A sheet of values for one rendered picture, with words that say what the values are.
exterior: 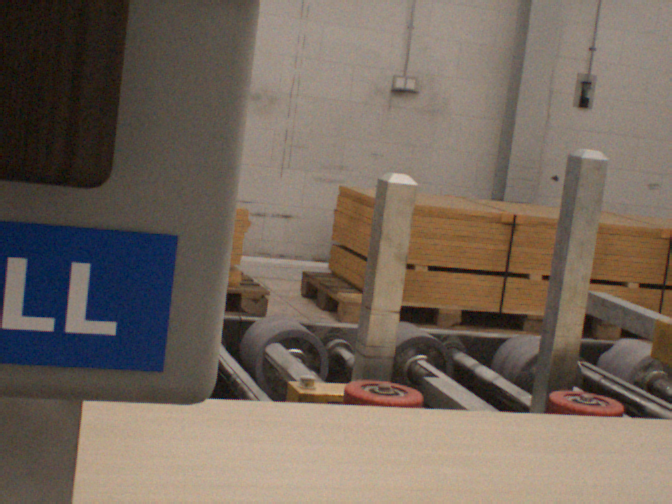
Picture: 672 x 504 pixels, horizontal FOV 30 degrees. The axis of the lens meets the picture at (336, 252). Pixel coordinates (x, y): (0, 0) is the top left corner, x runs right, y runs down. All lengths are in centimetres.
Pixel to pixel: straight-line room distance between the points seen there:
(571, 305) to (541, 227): 536
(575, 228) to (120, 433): 64
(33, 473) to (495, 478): 87
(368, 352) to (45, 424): 120
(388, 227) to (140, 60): 120
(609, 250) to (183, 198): 690
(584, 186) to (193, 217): 130
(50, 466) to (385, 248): 119
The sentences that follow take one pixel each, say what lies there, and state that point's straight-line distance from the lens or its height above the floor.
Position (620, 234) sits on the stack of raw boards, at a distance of 709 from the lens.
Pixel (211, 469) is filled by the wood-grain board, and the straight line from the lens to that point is 98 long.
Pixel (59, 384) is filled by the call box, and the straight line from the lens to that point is 18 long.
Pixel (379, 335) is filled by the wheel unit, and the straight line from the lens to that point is 140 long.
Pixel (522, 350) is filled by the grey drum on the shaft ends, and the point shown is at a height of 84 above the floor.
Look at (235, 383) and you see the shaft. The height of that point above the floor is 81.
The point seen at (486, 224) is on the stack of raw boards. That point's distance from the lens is 669.
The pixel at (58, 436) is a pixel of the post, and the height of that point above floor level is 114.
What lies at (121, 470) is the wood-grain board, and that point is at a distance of 96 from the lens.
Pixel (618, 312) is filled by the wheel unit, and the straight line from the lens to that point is 174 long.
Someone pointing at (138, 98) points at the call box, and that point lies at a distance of 18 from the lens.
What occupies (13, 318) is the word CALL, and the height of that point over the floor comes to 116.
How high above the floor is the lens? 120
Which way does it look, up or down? 7 degrees down
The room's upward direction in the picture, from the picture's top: 7 degrees clockwise
